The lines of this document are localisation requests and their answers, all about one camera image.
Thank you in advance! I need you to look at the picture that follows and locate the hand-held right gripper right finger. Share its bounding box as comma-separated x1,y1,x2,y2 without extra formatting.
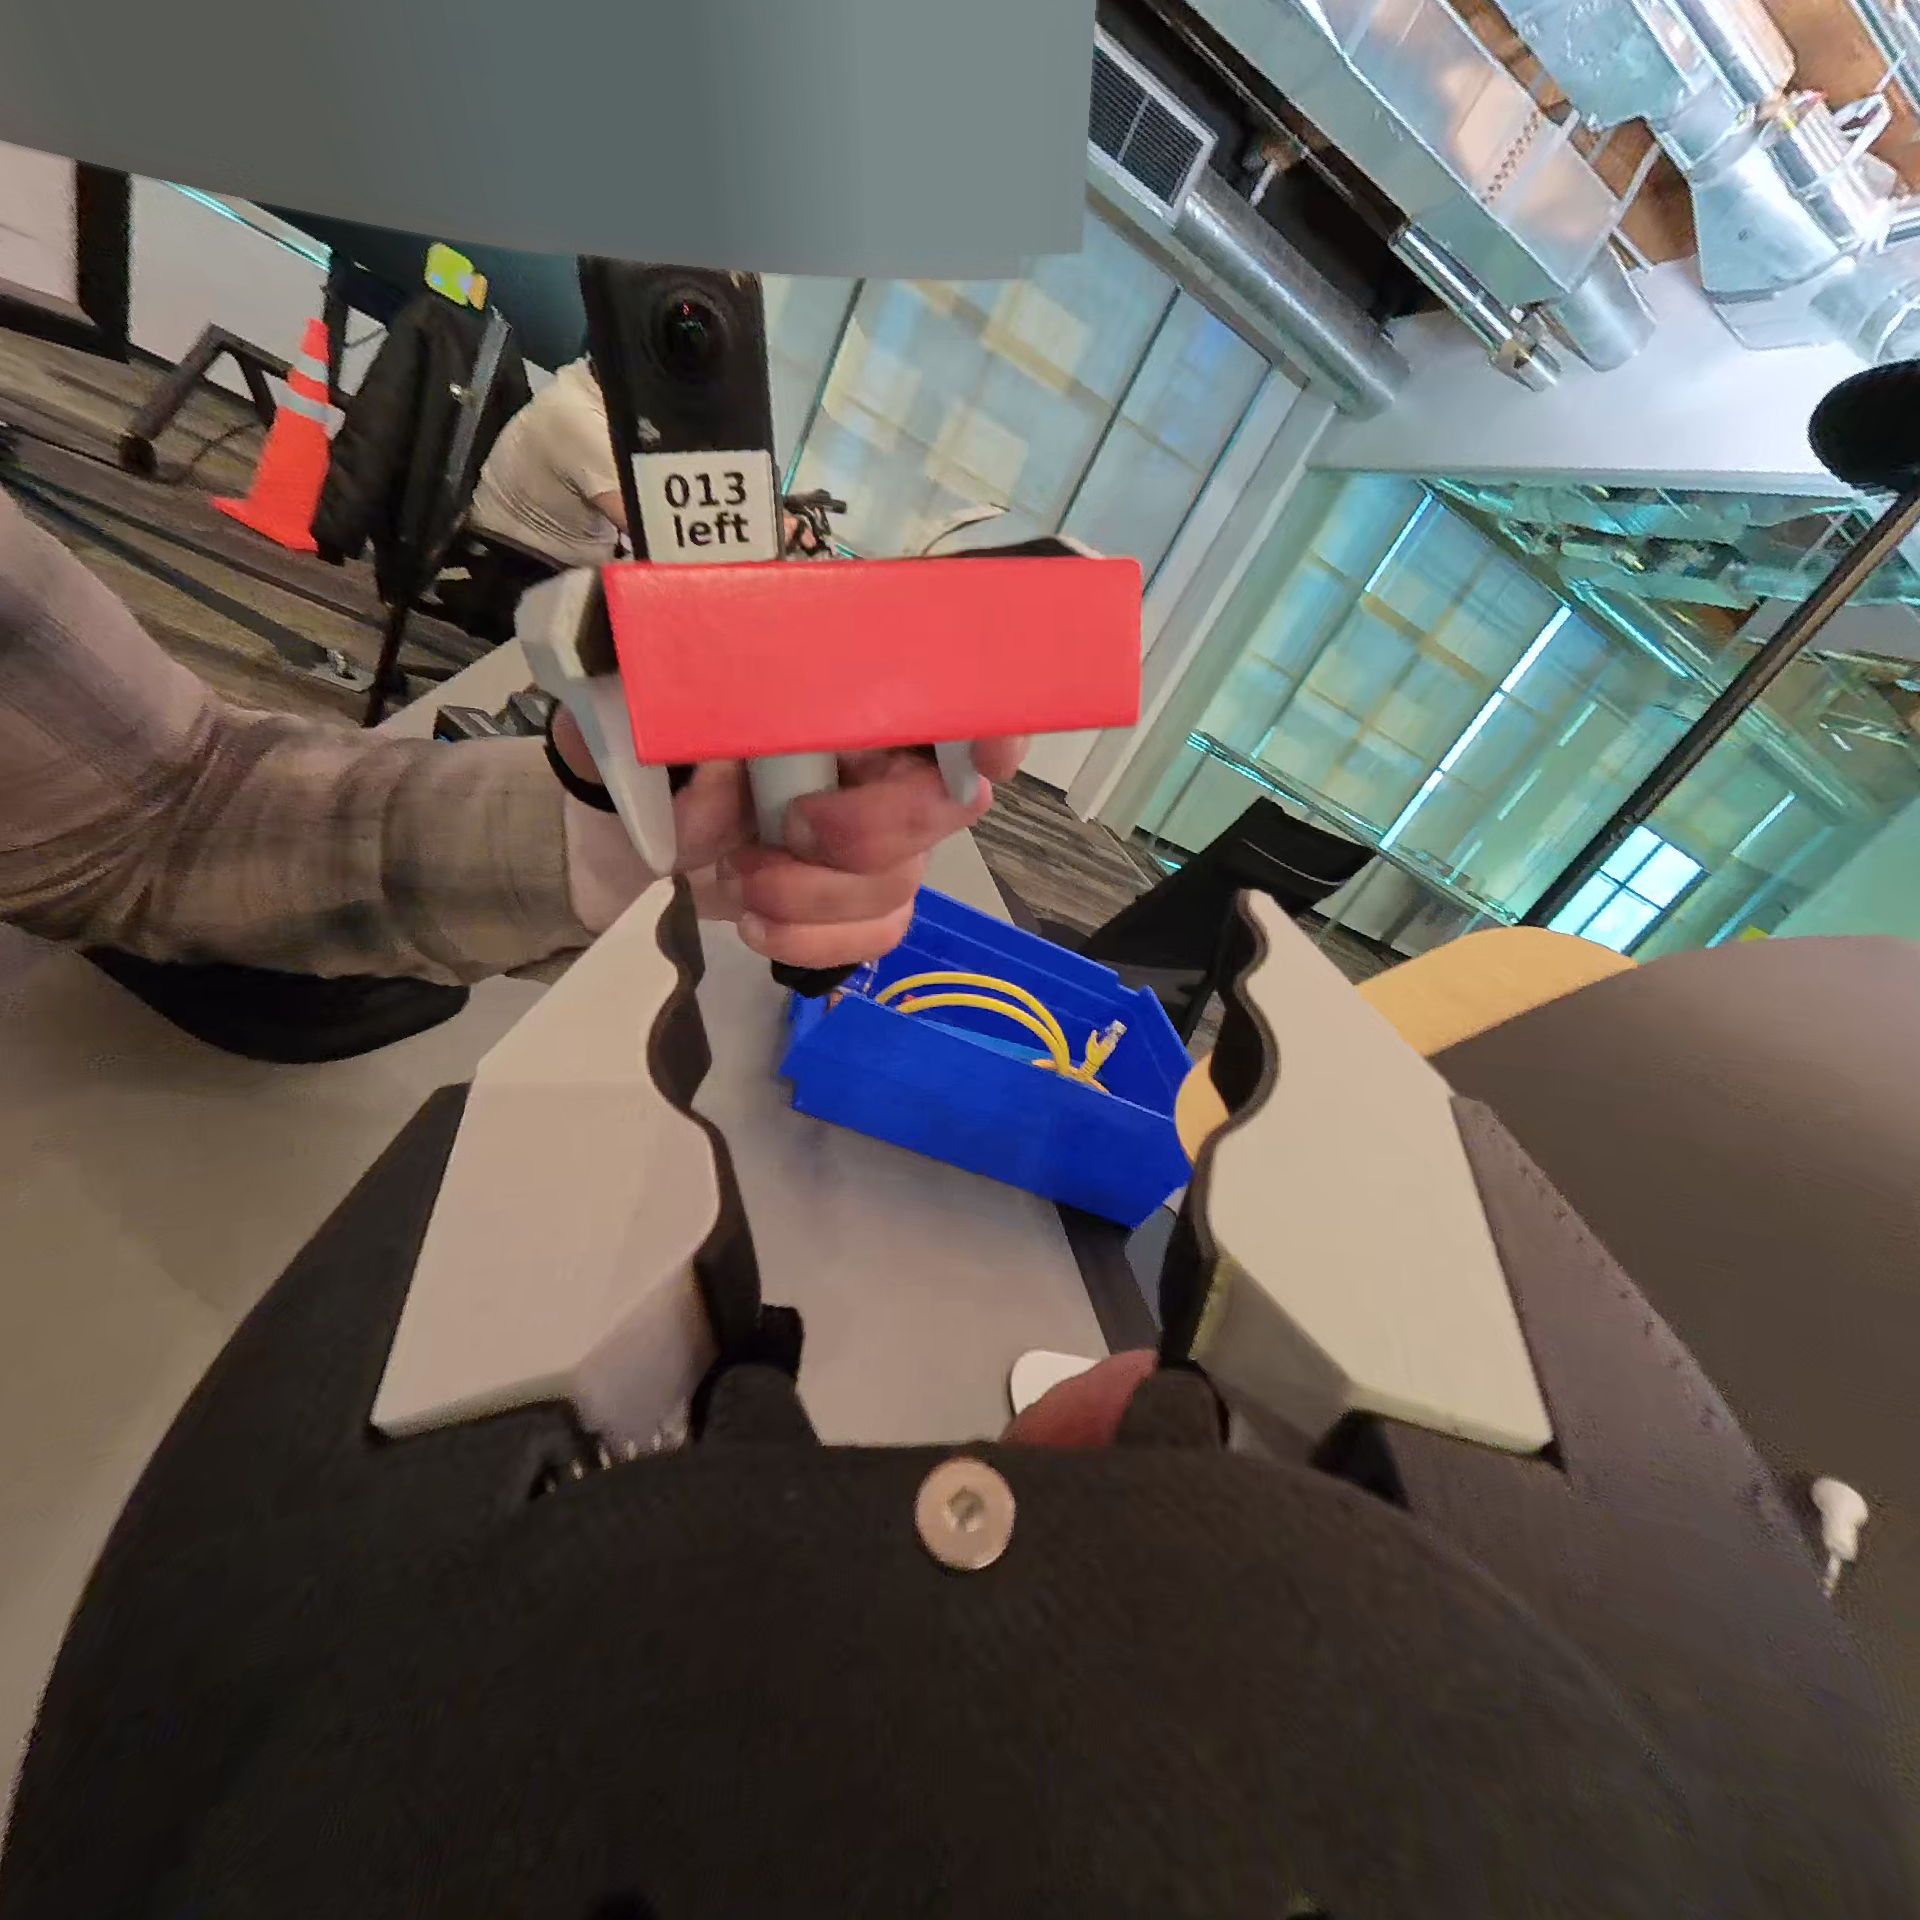
1165,893,1558,1462

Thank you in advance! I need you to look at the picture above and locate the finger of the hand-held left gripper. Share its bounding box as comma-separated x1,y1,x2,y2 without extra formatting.
517,570,684,878
745,744,992,848

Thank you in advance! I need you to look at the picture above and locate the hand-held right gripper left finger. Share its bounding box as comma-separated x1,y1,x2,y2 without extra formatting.
370,884,756,1437

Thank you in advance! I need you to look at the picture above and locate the long red rectangular bar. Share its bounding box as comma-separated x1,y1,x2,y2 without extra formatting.
599,555,1148,767

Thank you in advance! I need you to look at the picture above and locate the blue plastic bin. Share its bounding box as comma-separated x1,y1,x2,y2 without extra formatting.
780,893,1202,1226

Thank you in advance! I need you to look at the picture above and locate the person's left forearm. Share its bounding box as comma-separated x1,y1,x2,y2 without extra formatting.
0,495,645,993

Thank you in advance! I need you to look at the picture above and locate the person's left hand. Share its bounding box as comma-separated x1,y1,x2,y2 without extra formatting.
554,735,1028,972

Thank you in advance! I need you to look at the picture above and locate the black office chair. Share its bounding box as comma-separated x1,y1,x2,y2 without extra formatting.
318,286,518,722

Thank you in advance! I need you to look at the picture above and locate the yellow item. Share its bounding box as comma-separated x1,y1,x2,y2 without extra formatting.
873,965,1132,1086

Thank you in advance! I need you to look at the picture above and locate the black backdrop board stand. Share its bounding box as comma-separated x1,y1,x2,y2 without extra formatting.
1180,925,1920,1773

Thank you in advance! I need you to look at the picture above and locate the black mesh chair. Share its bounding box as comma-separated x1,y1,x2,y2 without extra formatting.
1080,797,1386,981

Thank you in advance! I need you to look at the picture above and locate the orange traffic cone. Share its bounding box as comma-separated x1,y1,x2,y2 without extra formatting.
215,318,339,557

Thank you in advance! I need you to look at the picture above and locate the ceiling air vent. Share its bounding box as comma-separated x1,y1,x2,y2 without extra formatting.
1086,35,1222,220

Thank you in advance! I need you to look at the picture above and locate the silver ceiling duct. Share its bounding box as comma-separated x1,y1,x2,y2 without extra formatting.
1157,0,1920,422

